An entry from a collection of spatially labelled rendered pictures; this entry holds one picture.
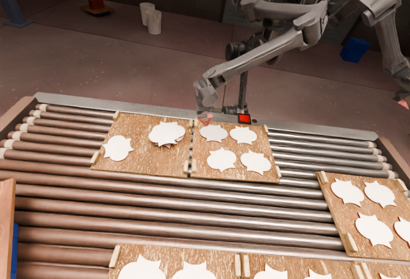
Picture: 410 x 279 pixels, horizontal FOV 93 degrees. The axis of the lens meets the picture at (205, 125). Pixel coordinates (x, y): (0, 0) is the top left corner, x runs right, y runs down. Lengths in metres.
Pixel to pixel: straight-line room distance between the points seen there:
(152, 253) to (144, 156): 0.39
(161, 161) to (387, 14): 1.07
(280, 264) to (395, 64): 1.02
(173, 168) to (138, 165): 0.16
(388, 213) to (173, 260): 0.93
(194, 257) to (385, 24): 1.13
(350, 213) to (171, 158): 0.81
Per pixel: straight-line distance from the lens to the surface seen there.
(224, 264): 0.80
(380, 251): 1.10
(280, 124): 1.27
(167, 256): 0.79
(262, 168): 0.98
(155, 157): 0.94
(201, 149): 0.97
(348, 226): 1.06
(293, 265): 0.88
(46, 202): 0.98
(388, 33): 1.16
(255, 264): 0.83
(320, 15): 0.84
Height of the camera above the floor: 1.71
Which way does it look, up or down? 46 degrees down
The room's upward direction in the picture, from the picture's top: 10 degrees clockwise
